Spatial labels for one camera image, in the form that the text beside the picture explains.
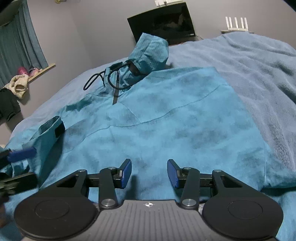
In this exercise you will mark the wooden window sill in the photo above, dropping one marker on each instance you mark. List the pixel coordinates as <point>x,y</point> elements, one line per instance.
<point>41,72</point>

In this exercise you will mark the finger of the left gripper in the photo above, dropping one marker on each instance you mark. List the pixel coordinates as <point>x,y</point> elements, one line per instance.
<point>19,155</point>
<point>20,183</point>

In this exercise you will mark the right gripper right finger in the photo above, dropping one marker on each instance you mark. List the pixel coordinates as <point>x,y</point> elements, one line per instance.
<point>234,210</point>

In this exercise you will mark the black hanging garment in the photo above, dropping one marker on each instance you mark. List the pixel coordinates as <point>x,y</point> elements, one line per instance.
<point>9,104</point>

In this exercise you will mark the black monitor screen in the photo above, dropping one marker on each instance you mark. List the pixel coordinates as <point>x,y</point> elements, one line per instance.
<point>170,22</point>

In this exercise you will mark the white wifi router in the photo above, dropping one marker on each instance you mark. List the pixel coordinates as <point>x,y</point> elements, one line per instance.
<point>236,25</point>

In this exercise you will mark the white wall power strip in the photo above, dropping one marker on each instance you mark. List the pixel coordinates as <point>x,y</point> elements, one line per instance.
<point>166,2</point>

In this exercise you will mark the cream fleece garment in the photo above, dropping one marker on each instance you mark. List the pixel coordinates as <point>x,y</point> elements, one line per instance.
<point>18,85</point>

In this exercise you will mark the pink object on sill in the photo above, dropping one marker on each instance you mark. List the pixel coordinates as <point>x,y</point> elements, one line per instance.
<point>32,72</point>

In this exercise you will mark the teal hooded jacket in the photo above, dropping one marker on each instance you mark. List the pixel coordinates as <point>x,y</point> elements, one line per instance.
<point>161,129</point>

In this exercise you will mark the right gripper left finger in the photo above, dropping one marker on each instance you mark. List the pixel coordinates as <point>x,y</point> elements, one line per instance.
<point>71,205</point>

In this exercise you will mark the teal window curtain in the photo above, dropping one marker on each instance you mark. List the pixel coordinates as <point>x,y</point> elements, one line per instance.
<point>19,45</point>

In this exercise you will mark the blue bed blanket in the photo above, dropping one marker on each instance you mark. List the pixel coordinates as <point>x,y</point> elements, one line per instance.
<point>254,69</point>

